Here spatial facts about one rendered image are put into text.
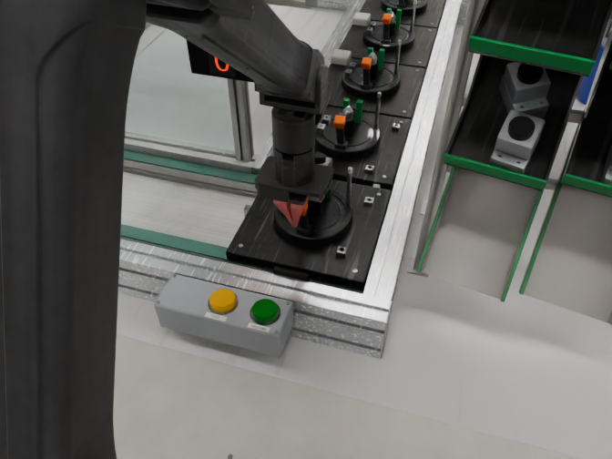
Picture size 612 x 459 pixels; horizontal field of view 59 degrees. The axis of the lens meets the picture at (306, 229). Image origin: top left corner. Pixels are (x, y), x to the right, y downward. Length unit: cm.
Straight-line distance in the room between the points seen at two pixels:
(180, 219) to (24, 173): 82
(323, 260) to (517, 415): 38
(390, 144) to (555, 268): 45
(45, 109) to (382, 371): 74
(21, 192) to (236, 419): 65
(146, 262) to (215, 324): 18
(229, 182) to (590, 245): 66
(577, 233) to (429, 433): 37
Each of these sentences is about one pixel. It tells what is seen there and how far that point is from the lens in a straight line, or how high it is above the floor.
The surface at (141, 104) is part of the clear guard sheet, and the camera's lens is 118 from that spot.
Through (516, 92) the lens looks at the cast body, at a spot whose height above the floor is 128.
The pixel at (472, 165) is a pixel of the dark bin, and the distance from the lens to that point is 74.
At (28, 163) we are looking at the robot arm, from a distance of 27.
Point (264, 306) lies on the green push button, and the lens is 84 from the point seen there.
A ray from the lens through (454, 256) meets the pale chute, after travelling 87.
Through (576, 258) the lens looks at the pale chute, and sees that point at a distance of 90.
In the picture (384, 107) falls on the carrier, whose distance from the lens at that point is 128.
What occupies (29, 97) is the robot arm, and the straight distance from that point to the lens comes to 26.
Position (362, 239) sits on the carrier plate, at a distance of 94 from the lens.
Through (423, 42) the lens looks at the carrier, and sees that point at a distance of 160.
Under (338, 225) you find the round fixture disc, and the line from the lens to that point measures 93.
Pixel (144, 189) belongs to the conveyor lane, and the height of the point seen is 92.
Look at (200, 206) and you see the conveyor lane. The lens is 110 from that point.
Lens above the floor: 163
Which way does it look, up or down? 44 degrees down
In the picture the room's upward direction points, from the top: straight up
